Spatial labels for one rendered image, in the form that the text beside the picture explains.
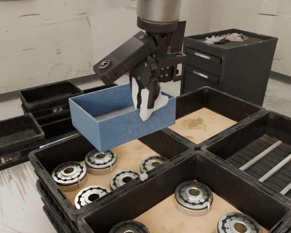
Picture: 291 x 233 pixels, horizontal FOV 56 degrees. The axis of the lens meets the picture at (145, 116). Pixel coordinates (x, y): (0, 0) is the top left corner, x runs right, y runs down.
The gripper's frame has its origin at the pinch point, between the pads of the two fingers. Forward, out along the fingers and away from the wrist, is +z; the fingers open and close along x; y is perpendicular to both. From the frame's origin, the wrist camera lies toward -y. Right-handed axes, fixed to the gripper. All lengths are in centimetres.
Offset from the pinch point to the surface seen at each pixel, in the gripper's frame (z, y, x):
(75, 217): 20.2, -16.9, -3.1
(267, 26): 74, 320, 190
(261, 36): 39, 178, 98
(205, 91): 27, 56, 34
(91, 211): 19.2, -13.6, -4.3
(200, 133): 33, 40, 17
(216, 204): 28.2, 19.1, -12.3
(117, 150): 33.5, 7.4, 24.4
